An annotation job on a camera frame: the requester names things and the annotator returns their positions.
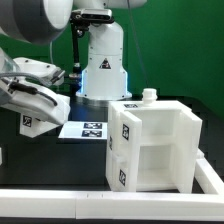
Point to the white L-shaped fence frame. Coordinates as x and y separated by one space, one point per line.
207 206

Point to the white door panel with pegs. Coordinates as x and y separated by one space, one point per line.
187 136

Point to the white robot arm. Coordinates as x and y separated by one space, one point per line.
41 22

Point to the white door panel with knob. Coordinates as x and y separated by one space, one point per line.
126 151

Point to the white cabinet top block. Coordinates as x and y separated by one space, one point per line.
33 125

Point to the white marker base sheet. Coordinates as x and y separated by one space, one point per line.
83 130

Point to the white part at left edge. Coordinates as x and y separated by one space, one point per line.
0 156

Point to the white cabinet body box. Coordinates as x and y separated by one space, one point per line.
156 157

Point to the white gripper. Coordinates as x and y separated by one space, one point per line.
34 101

